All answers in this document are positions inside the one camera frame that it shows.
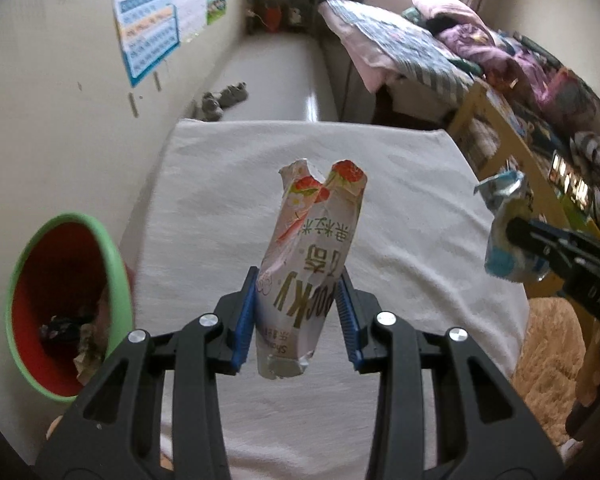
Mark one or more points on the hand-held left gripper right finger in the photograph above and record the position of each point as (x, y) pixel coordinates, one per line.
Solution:
(351, 320)

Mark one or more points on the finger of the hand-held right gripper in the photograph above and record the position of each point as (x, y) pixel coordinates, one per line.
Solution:
(540, 234)
(545, 259)

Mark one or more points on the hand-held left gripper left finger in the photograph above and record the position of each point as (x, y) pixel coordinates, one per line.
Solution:
(245, 315)

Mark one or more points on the silver blue wrapper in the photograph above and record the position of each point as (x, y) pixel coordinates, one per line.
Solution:
(502, 200)

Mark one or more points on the pink strawberry biscuit wrapper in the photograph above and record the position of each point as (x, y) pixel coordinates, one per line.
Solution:
(305, 270)

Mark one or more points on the clear beige wrapper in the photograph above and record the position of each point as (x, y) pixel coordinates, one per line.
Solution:
(87, 355)

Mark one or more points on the dark brown wrapper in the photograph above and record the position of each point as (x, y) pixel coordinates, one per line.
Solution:
(62, 327)

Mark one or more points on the green plastic bin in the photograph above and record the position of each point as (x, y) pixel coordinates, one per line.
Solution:
(55, 280)

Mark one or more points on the person's right hand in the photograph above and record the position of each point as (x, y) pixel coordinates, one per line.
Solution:
(595, 370)

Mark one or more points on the wooden chair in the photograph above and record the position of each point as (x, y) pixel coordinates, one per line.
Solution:
(520, 160)

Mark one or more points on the plush tan blanket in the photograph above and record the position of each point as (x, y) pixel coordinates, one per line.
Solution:
(545, 340)

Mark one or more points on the plaid cushion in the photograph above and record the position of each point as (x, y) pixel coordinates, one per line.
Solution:
(485, 140)

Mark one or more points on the white towel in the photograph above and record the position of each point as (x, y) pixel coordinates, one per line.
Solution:
(405, 185)

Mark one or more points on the dark patterned blanket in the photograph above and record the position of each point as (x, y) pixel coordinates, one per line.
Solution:
(570, 90)

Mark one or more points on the purple duvet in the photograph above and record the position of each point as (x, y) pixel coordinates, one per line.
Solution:
(470, 42)

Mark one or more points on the grey shoe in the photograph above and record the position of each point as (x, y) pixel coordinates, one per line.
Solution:
(211, 106)
(234, 94)

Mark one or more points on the black clothing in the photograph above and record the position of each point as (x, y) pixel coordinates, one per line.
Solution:
(440, 24)

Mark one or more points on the patchwork quilt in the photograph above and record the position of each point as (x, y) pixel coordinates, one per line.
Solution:
(405, 40)

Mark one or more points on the pink bed sheet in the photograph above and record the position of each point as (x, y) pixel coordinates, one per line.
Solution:
(370, 65)

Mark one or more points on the pink pillow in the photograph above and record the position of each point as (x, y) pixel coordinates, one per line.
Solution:
(445, 5)

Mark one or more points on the small white toy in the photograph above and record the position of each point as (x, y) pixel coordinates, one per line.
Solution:
(295, 16)

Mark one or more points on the large blue wall poster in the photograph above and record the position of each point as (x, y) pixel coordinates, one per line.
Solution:
(145, 25)

